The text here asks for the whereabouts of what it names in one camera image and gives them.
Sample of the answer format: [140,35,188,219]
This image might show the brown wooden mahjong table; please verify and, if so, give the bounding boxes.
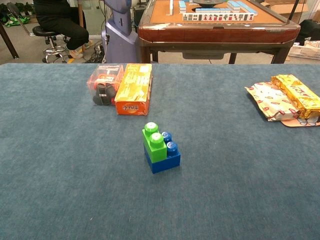
[137,0,301,64]

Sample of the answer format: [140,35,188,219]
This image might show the white plastic basket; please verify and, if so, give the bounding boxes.
[287,44,320,60]

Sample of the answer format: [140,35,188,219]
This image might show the blue four-stud building block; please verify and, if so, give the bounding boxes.
[143,131,181,175]

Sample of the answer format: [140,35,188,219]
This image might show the black bag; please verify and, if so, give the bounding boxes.
[294,19,320,46]

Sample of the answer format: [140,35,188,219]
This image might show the black floor cables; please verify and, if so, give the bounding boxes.
[83,42,107,64]

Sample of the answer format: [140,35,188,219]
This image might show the silver metal chair frame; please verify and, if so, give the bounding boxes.
[6,2,36,37]

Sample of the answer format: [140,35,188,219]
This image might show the seated person in black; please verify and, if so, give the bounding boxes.
[33,0,94,60]

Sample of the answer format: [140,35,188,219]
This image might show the dark round mahjong dish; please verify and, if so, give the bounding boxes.
[192,0,227,7]

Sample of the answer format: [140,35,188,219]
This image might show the dark wooden table leg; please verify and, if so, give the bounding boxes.
[0,22,20,60]

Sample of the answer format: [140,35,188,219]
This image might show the green plants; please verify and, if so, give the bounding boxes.
[0,2,35,28]

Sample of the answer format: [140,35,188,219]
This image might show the black round swivel stool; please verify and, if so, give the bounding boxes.
[32,25,70,64]

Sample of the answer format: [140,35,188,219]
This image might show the orange cardboard box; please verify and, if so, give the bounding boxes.
[114,63,153,116]

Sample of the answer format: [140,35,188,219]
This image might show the clear box with black parts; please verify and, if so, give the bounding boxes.
[86,64,125,107]

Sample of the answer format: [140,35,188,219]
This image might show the gold foil snack bag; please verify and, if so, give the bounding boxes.
[270,74,320,120]

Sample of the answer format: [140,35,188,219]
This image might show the green two-stud building block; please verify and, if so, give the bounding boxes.
[141,121,168,161]

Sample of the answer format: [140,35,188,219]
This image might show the blue felt table cloth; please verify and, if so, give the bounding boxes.
[0,62,320,240]

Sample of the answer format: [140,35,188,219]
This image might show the row of face-up mahjong tiles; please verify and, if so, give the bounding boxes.
[182,12,255,22]

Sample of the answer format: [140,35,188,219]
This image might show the pink printed card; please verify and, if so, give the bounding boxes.
[280,115,320,128]

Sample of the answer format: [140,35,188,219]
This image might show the purple-grey robot pedestal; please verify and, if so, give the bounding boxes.
[101,0,139,64]

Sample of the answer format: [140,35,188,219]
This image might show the long blue-backed mahjong tile stack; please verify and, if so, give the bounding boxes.
[195,0,258,15]

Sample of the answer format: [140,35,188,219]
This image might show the white red-printed snack bag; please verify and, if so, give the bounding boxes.
[244,81,302,122]

